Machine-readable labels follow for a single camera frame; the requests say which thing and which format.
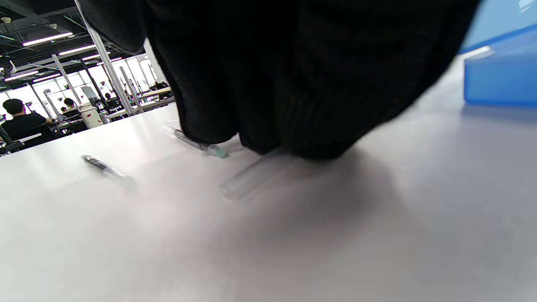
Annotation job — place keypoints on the person's left hand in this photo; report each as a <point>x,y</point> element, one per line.
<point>293,75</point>

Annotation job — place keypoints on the single black pen refill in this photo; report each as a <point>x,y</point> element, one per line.
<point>188,139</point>
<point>100,166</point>
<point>251,178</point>

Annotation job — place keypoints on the blue stationery box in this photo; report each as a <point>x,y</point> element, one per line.
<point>503,79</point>

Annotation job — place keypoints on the white desk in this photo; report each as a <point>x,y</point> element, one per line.
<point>142,100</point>

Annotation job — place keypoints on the white bin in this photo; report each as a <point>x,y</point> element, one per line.
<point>91,116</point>

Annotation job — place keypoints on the row of ceiling light strips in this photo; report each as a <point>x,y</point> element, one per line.
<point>46,38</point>

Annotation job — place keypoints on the grey metal frame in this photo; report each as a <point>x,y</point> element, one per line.
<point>109,63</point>

